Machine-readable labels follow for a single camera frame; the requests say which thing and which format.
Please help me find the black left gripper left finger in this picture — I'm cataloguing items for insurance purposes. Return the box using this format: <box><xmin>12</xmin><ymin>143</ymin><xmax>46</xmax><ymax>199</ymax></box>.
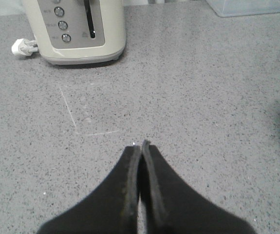
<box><xmin>38</xmin><ymin>146</ymin><xmax>141</xmax><ymax>234</ymax></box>

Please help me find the cream toaster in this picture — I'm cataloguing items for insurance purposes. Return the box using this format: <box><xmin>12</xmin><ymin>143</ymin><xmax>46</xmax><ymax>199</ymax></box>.
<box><xmin>22</xmin><ymin>0</ymin><xmax>126</xmax><ymax>65</ymax></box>

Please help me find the white power plug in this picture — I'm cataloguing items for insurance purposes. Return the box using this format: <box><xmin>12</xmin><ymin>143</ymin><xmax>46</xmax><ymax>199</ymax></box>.
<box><xmin>11</xmin><ymin>39</ymin><xmax>39</xmax><ymax>57</ymax></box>

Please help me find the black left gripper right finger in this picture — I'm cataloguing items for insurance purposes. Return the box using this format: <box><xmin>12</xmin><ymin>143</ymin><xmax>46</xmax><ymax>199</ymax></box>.
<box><xmin>139</xmin><ymin>140</ymin><xmax>255</xmax><ymax>234</ymax></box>

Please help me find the clear plastic food container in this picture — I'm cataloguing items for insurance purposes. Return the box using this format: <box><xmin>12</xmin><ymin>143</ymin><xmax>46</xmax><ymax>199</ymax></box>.
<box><xmin>206</xmin><ymin>0</ymin><xmax>280</xmax><ymax>17</ymax></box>

